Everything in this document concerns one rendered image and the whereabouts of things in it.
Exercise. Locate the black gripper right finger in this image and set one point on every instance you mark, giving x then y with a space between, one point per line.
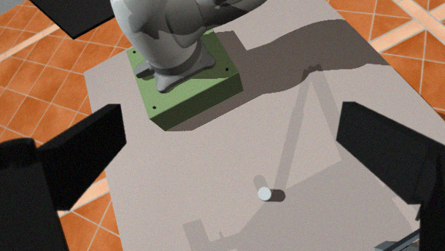
411 164

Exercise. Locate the grey metal cylinder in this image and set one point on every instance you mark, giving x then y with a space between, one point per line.
264 193

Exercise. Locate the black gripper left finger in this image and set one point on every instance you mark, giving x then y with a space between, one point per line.
35 183

